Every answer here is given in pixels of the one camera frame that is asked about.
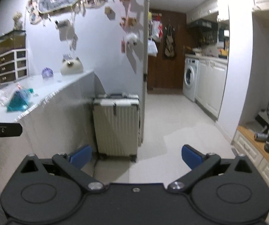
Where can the white plush wall toy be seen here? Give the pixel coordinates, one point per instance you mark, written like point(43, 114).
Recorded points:
point(132, 39)

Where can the cream ribbed suitcase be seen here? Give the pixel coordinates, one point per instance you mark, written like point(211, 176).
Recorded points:
point(117, 125)

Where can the white low drawer cabinet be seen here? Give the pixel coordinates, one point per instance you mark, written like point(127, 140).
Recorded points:
point(245, 143)

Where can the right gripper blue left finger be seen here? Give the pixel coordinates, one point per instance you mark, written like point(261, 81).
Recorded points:
point(80, 157)

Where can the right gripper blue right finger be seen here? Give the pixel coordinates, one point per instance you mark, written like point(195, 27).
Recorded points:
point(192, 157)

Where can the white kitchen cabinet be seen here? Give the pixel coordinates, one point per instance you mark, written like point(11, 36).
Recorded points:
point(211, 84)

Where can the white cat plush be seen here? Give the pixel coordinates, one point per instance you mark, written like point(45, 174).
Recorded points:
point(71, 66)

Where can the white washing machine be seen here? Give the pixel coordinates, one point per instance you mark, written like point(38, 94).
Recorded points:
point(190, 78)

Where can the black range hood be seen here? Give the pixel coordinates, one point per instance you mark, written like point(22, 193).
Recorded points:
point(204, 24)

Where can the silver can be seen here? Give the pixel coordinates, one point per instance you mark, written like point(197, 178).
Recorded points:
point(260, 137)

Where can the drawer organizer unit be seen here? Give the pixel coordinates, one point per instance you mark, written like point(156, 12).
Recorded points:
point(13, 56)

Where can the purple small ornament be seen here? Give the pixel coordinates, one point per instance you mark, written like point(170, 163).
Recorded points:
point(47, 73)

